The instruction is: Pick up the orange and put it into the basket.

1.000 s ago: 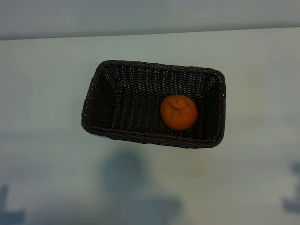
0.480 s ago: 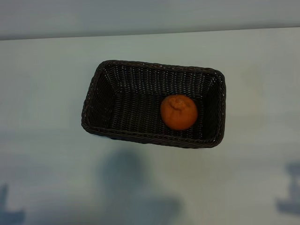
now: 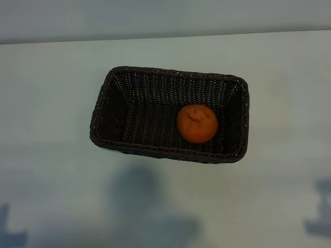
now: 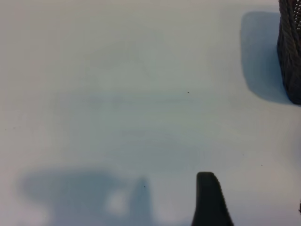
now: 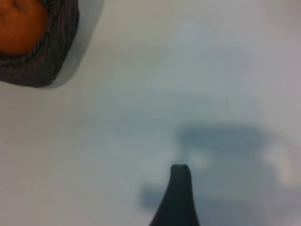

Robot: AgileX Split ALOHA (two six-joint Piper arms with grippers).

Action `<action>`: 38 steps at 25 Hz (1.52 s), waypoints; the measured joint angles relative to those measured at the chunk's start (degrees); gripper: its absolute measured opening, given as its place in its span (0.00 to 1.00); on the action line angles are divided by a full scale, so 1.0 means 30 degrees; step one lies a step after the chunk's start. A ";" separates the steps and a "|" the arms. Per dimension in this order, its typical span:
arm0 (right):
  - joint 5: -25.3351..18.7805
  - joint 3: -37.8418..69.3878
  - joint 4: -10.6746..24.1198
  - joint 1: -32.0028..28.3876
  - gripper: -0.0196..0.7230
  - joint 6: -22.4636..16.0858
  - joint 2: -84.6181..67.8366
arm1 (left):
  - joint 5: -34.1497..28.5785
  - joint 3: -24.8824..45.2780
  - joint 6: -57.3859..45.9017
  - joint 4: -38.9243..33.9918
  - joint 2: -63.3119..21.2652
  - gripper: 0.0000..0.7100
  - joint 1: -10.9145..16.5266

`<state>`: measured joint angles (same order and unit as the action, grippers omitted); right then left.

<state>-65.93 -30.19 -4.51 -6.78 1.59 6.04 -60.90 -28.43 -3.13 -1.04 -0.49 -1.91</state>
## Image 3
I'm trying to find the dark brown wicker basket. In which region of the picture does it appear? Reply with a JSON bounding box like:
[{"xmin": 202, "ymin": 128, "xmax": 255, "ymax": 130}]
[{"xmin": 89, "ymin": 66, "xmax": 251, "ymax": 164}]

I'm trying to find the orange fruit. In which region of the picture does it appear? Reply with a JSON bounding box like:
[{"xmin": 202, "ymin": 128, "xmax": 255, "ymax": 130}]
[{"xmin": 176, "ymin": 103, "xmax": 219, "ymax": 144}]

